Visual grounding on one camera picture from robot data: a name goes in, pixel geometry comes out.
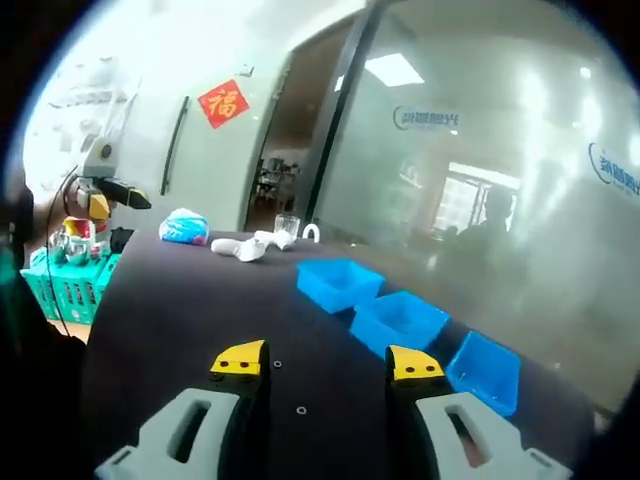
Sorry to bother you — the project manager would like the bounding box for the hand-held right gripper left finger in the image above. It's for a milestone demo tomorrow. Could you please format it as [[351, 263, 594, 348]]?
[[94, 339, 272, 480]]

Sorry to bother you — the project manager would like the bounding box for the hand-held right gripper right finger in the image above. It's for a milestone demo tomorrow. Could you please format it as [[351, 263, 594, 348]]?
[[384, 343, 574, 480]]

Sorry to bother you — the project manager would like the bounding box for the blue plastic bin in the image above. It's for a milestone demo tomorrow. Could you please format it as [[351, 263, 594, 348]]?
[[296, 257, 387, 316], [445, 330, 522, 419], [349, 290, 452, 359]]

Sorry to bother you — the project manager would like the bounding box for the red yellow package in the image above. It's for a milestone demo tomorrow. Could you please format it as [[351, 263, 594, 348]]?
[[61, 215, 110, 242]]

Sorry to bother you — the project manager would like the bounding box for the black backpack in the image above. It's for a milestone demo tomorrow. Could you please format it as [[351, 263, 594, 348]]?
[[109, 226, 136, 254]]

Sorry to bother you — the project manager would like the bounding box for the white storage shelf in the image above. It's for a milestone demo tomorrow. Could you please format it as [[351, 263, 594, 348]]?
[[45, 58, 142, 154]]

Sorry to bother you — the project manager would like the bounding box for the blue white tissue pack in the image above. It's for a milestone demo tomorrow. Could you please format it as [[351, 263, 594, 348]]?
[[158, 207, 211, 247]]

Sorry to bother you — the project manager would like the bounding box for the person in black shirt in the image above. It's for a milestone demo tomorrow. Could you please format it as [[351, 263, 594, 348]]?
[[0, 169, 91, 480]]

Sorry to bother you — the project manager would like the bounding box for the clear glass mug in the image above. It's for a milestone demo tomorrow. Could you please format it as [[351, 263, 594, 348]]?
[[273, 213, 302, 239]]

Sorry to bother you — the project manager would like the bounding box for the blue logo glass decal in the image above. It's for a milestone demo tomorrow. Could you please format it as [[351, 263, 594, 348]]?
[[587, 141, 640, 187], [392, 104, 464, 133]]

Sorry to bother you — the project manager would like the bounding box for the red diamond wall decoration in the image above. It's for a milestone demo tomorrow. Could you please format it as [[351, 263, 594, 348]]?
[[197, 79, 252, 131]]

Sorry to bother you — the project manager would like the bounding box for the black door frame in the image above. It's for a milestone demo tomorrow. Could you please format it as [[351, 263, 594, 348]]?
[[241, 7, 387, 236]]

